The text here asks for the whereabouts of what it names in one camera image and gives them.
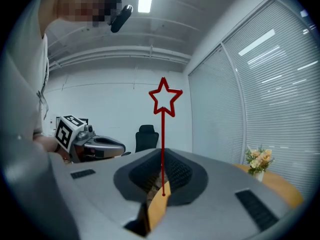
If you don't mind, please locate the black office chair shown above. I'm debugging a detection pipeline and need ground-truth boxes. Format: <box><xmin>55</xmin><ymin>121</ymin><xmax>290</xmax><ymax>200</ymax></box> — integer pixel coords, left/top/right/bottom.
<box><xmin>121</xmin><ymin>124</ymin><xmax>160</xmax><ymax>157</ymax></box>

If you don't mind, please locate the black head-mounted camera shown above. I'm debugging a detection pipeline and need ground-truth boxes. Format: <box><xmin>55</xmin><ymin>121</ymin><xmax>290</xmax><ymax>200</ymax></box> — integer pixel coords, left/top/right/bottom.
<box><xmin>109</xmin><ymin>0</ymin><xmax>134</xmax><ymax>34</ymax></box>

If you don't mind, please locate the person's head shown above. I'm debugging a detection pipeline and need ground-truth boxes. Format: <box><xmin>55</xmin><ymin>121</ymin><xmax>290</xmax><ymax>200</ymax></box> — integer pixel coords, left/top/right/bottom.
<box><xmin>38</xmin><ymin>0</ymin><xmax>119</xmax><ymax>29</ymax></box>

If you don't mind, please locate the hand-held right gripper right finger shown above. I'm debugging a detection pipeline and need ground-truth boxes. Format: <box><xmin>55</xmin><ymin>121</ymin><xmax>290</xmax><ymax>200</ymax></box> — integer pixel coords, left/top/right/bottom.
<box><xmin>163</xmin><ymin>148</ymin><xmax>293</xmax><ymax>239</ymax></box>

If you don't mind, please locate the white ceiling pipe run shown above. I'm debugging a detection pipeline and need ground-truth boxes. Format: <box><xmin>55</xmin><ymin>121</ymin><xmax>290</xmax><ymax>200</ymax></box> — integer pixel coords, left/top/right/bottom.
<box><xmin>48</xmin><ymin>44</ymin><xmax>192</xmax><ymax>69</ymax></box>

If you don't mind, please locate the flower bouquet in white vase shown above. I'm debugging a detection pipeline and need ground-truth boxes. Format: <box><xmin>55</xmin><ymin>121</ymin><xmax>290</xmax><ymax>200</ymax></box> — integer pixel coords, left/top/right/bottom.
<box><xmin>244</xmin><ymin>144</ymin><xmax>275</xmax><ymax>183</ymax></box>

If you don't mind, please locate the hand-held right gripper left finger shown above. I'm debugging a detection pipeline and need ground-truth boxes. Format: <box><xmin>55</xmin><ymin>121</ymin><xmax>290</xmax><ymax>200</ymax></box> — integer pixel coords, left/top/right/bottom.
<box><xmin>50</xmin><ymin>148</ymin><xmax>163</xmax><ymax>240</ymax></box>

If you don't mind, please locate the person's left forearm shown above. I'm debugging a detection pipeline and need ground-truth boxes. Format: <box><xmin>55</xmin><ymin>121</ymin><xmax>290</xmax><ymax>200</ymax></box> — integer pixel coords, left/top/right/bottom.
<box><xmin>33</xmin><ymin>134</ymin><xmax>73</xmax><ymax>164</ymax></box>

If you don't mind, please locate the person's white shirt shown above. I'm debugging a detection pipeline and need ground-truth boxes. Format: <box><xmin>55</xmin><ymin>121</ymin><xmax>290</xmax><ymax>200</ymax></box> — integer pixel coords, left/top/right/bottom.
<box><xmin>0</xmin><ymin>0</ymin><xmax>51</xmax><ymax>141</ymax></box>

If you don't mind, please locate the glass partition with blinds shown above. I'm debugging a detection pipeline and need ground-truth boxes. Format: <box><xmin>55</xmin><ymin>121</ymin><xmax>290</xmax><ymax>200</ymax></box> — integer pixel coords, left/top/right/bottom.
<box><xmin>187</xmin><ymin>0</ymin><xmax>319</xmax><ymax>198</ymax></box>

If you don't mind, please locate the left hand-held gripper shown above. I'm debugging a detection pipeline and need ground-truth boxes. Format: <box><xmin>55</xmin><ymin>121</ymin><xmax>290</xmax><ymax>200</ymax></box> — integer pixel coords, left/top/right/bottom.
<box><xmin>54</xmin><ymin>114</ymin><xmax>126</xmax><ymax>164</ymax></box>

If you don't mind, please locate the red pole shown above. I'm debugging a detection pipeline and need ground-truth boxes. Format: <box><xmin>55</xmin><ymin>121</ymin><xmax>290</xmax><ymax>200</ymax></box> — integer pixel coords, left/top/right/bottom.
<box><xmin>148</xmin><ymin>76</ymin><xmax>184</xmax><ymax>197</ymax></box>

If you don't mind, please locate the dark neck lanyard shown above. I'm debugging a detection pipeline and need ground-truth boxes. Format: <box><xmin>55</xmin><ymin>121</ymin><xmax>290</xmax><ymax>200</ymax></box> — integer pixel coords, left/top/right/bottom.
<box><xmin>36</xmin><ymin>58</ymin><xmax>50</xmax><ymax>121</ymax></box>

